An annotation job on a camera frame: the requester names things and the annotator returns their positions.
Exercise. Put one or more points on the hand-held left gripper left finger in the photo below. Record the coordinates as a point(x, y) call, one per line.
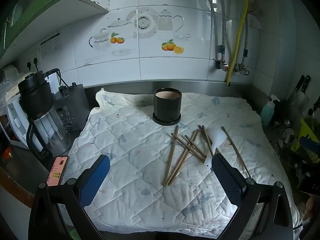
point(96, 180)

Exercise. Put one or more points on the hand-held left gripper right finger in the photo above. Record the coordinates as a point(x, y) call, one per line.
point(226, 180)

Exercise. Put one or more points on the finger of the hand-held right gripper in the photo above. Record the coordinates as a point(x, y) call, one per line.
point(310, 144)

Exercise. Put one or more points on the white ceramic spoon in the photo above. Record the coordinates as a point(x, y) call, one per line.
point(215, 140)

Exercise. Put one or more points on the pile of wooden chopsticks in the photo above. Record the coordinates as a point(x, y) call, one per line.
point(172, 147)

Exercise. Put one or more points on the black utensil holder pot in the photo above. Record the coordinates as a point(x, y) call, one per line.
point(167, 107)

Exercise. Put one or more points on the yellow-green plastic rack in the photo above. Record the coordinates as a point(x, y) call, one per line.
point(305, 130)

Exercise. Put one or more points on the smartphone with pink screen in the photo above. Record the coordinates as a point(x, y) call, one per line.
point(58, 171)

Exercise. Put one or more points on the white quilted cloth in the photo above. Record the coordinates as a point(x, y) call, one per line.
point(140, 175)

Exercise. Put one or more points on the teal soap pump bottle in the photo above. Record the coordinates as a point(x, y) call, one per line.
point(267, 112)

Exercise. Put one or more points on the glass blender jug black lid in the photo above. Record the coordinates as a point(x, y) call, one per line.
point(46, 127)

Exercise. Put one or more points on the grey blender base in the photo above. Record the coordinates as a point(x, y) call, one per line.
point(72, 105)

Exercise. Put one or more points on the white kitchen appliance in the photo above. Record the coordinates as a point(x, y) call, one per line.
point(15, 122)

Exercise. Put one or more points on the metal pipe valve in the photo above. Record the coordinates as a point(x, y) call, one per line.
point(242, 69)

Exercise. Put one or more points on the white wall socket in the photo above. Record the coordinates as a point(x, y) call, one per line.
point(33, 60)

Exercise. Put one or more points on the white wall notice sticker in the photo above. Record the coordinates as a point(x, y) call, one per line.
point(50, 45)

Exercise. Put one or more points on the green wall cabinet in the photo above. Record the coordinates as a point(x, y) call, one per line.
point(37, 2)

